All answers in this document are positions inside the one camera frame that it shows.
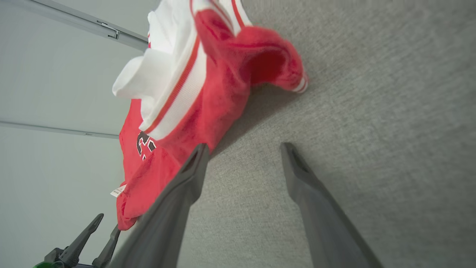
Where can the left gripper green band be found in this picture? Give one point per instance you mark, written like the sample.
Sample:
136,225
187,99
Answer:
52,260

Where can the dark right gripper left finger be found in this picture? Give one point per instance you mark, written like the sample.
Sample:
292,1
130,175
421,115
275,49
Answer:
163,230

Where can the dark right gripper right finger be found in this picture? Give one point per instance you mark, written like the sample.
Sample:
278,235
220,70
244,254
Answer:
327,230

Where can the red white Bulls jersey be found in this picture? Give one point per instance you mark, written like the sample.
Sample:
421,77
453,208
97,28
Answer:
208,100

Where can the grey fabric sofa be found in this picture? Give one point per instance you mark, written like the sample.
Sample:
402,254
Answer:
390,111

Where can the silver metal bracket plate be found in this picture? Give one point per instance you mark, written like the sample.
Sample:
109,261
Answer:
111,33

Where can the thin grey metal frame post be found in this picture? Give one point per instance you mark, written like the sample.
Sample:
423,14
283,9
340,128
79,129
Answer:
74,20

